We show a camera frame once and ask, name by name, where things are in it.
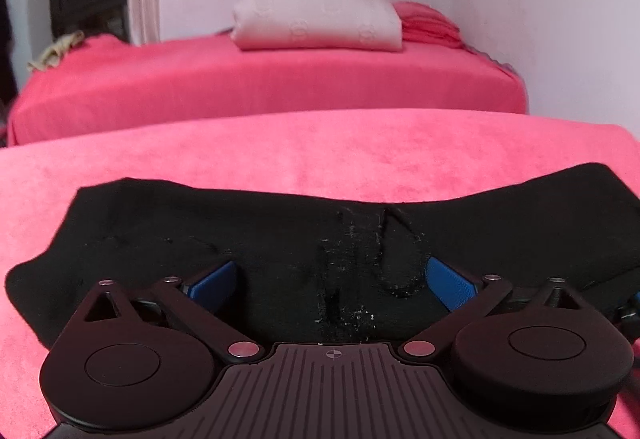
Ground black knit pants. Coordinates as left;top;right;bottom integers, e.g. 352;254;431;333
6;164;639;346

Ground pink near bed cover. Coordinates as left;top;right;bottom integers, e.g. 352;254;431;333
0;107;640;439

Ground pink bed cover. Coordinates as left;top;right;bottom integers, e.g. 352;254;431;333
0;107;640;439
6;35;528;146

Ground pink far bed cover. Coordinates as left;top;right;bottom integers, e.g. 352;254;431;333
6;35;528;146

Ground beige crumpled cloth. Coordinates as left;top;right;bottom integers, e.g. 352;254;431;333
27;30;85;72

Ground folded red blanket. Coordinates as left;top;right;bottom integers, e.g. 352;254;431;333
393;1;464;49

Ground beige embossed pillow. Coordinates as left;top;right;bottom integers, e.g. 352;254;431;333
231;0;402;52

